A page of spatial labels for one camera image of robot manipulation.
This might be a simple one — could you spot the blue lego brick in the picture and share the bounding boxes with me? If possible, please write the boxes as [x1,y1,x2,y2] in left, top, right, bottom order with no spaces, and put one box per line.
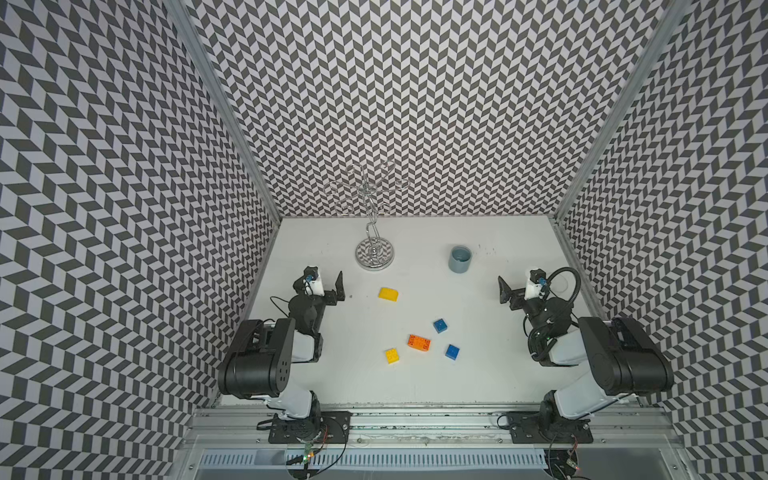
[433,319,448,334]
[445,344,460,361]

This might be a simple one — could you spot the small yellow lego brick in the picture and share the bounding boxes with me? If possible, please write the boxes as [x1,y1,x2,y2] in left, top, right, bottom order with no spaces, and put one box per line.
[385,348,400,365]

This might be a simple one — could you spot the orange lego brick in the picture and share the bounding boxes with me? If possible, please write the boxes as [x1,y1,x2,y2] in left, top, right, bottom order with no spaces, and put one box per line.
[407,335,431,352]

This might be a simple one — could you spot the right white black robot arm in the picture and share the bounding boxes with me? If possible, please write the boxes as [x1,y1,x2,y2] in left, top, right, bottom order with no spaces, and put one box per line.
[498,267,674,444]

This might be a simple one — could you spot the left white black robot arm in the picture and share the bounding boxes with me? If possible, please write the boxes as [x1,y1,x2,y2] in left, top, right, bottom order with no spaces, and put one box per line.
[217,266,351,444]

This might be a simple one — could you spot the yellow curved lego brick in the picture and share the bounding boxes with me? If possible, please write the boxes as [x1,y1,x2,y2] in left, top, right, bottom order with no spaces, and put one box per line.
[378,287,399,302]

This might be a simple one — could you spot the clear glass cup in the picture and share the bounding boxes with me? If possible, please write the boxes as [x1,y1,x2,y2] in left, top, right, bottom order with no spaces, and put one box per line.
[550,271,576,299]

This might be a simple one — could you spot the chrome mug tree stand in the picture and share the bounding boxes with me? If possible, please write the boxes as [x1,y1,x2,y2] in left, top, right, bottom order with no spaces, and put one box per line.
[324,162,409,272]

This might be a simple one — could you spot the grey-blue ceramic cup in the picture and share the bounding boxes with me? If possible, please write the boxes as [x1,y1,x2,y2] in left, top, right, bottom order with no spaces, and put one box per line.
[448,245,473,274]

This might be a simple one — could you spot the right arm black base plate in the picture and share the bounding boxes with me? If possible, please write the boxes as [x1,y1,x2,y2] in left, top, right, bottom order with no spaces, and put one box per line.
[506,411,594,445]

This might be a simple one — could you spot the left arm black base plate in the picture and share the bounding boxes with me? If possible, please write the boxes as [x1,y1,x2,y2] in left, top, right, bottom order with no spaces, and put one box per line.
[268,411,352,445]

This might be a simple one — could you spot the white ribbed cable duct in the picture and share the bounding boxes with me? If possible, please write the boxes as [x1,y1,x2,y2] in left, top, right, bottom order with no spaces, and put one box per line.
[199,448,547,471]

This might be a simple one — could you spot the aluminium front rail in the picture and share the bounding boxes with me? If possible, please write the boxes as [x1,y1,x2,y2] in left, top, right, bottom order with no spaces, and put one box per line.
[181,404,683,451]

